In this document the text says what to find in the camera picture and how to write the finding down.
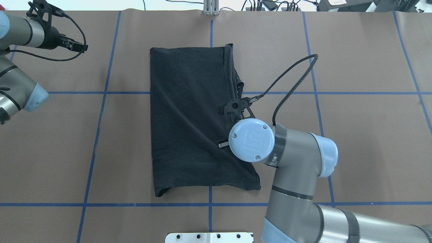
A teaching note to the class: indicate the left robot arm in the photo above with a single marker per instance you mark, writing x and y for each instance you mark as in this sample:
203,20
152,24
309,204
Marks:
19,91

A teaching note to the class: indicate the brown paper table mat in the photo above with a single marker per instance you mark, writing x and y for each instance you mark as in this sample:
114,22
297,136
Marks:
86,167

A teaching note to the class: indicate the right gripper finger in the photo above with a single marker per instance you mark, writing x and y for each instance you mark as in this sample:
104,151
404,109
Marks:
223,144

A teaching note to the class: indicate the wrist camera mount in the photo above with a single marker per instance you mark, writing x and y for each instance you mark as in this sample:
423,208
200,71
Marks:
42,11
237,109

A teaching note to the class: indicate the aluminium frame post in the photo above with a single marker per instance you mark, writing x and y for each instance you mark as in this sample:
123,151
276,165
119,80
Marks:
211,7

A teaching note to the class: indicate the black t-shirt with logo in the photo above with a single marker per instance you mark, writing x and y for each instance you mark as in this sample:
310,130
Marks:
187,86

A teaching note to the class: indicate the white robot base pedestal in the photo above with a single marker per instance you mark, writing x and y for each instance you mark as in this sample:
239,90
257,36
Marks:
210,237

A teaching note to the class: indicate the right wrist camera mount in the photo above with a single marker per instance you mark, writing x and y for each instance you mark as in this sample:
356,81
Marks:
237,109

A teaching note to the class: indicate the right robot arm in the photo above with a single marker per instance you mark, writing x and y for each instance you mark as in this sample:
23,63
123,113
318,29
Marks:
292,216

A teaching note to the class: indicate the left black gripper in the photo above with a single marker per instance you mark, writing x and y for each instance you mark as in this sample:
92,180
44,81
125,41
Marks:
52,38

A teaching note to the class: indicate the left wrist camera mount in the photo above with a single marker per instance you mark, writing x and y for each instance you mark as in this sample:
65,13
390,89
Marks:
42,11

